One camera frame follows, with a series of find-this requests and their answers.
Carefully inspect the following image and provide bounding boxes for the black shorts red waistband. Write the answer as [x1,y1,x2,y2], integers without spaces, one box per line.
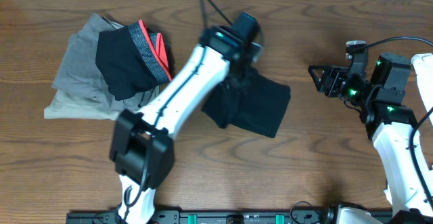
[95,20,172,101]

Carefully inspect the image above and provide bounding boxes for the black cable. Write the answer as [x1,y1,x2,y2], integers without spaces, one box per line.
[351,36,433,211]
[114,0,265,224]

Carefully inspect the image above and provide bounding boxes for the left black cable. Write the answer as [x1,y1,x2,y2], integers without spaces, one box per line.
[114,0,265,224]

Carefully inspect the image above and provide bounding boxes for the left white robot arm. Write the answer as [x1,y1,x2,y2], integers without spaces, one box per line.
[109,26,251,223]

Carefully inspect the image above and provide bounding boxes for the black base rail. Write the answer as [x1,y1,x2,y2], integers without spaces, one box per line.
[66,209,322,224]

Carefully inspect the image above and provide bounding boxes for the black t-shirt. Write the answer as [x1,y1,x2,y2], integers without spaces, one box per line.
[202,67,291,138]

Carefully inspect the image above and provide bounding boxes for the grey folded shorts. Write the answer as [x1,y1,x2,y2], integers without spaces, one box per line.
[44,14,160,120]

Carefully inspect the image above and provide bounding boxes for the right black cable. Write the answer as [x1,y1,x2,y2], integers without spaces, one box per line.
[351,36,433,211]

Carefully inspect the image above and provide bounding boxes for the white garment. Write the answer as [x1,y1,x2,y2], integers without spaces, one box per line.
[384,53,433,204]

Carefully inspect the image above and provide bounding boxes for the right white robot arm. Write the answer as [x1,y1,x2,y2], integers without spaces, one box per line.
[308,53,432,223]

